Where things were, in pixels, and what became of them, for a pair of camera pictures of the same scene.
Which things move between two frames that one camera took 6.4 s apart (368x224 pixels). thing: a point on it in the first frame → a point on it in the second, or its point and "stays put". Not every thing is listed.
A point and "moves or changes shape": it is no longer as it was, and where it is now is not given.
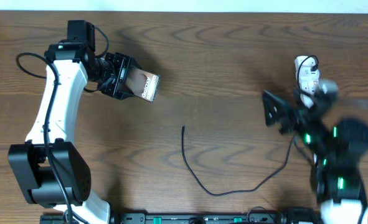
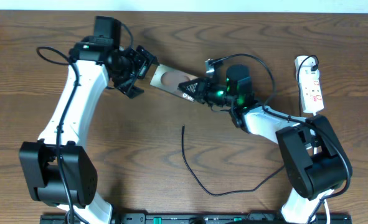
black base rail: [126, 217] stays put
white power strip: [307, 76] stays put
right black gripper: [283, 109] → [200, 93]
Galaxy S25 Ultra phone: [142, 84] moves or changes shape
